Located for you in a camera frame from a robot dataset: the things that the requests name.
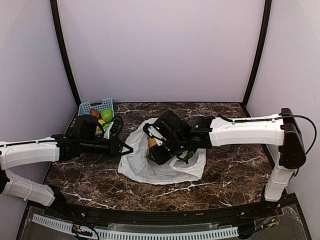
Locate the black left corner post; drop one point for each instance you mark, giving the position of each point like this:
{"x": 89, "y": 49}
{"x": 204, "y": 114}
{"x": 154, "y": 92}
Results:
{"x": 63, "y": 51}

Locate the black corner post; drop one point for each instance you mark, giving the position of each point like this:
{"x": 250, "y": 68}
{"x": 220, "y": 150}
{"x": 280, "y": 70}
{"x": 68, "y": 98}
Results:
{"x": 63, "y": 51}
{"x": 257, "y": 57}

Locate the light blue plastic basket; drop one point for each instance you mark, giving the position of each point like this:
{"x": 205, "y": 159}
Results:
{"x": 106, "y": 103}

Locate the yellow lemon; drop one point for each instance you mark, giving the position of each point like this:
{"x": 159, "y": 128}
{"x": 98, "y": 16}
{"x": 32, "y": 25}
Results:
{"x": 102, "y": 122}

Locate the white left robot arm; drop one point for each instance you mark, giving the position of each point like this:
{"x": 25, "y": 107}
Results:
{"x": 85, "y": 135}

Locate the black front rail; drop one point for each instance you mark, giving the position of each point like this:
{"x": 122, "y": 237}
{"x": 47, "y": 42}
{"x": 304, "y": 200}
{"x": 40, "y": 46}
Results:
{"x": 100, "y": 216}

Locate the green fruit with dark patch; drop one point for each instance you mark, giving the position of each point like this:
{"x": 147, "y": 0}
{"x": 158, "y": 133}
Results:
{"x": 105, "y": 126}

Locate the green round fruit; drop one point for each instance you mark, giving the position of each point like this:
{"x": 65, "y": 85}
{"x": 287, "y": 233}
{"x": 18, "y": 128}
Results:
{"x": 107, "y": 115}

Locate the green grape bunch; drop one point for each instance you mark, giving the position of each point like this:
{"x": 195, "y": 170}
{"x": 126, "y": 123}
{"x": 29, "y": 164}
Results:
{"x": 185, "y": 157}

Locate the brown potato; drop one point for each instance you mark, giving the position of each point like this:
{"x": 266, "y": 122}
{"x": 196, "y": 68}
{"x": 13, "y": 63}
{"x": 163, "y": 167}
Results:
{"x": 95, "y": 113}

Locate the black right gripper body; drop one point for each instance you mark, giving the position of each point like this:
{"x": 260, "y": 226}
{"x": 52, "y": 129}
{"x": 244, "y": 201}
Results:
{"x": 163, "y": 156}

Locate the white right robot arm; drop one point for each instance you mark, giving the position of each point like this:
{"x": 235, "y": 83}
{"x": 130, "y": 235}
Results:
{"x": 174, "y": 137}

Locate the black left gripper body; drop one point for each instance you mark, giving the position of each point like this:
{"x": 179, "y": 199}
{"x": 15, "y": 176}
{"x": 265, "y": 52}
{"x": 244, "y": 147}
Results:
{"x": 111, "y": 149}

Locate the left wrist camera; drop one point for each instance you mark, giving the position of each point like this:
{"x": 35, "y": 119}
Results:
{"x": 115, "y": 127}

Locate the black right corner post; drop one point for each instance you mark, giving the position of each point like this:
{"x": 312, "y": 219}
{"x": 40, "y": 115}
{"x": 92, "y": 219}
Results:
{"x": 257, "y": 57}

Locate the grey slotted cable duct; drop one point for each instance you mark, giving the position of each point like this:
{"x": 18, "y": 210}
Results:
{"x": 125, "y": 232}

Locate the white plastic bag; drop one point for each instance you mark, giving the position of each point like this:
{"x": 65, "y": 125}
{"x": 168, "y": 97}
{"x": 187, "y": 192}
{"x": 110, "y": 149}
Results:
{"x": 139, "y": 168}

